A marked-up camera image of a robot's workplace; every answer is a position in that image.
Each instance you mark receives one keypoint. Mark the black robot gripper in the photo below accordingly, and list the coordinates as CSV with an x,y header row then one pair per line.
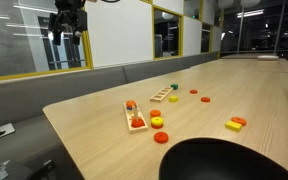
x,y
70,13

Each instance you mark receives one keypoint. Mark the grey bench seat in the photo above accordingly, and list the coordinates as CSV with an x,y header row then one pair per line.
x,y
34,141

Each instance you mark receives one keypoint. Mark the wooden peg board base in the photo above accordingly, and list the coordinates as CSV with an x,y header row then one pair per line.
x,y
134,117

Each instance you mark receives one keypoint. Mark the wooden ladder piece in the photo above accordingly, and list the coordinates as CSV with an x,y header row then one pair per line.
x,y
161,94

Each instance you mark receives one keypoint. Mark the green block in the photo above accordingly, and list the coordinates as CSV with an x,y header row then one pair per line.
x,y
174,86

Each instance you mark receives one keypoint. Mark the yellow hexagon block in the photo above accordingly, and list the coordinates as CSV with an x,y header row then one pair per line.
x,y
173,99

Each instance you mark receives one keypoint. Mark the black device on bench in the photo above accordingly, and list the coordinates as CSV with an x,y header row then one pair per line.
x,y
12,170

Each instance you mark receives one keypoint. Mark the black bowl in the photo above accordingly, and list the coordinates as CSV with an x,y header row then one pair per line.
x,y
215,159

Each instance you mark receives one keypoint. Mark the yellow rectangular block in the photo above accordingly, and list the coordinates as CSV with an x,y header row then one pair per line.
x,y
233,126

